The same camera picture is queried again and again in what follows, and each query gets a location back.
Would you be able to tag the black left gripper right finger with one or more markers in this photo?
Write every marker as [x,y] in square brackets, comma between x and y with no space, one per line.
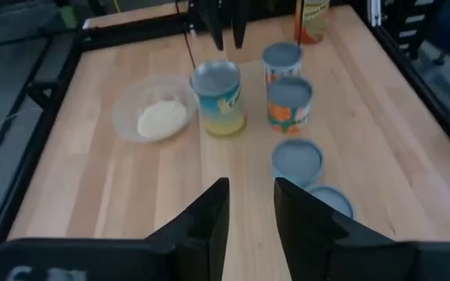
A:
[303,234]

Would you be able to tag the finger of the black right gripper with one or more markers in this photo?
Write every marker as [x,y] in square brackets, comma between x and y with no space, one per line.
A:
[240,21]
[214,23]

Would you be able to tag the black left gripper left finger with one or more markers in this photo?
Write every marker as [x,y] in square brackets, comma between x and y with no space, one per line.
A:
[209,234]

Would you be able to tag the mushroom stems pieces can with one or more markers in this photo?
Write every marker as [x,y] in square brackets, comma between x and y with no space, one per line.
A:
[334,199]

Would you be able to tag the fresh sliced carrots can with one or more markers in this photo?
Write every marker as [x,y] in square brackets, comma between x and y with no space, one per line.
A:
[282,58]

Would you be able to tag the pink salmon can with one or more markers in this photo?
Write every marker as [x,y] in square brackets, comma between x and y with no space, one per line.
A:
[297,160]

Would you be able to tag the tall blue yellow label can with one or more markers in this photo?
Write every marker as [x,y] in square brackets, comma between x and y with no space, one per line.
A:
[221,109]

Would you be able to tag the mandarin oranges can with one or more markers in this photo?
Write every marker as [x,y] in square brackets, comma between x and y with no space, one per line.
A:
[289,113]

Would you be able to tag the beige grain heap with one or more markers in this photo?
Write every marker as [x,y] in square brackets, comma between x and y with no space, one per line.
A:
[161,119]

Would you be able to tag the clear plastic bowl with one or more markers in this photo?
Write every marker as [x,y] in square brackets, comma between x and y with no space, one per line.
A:
[131,101]

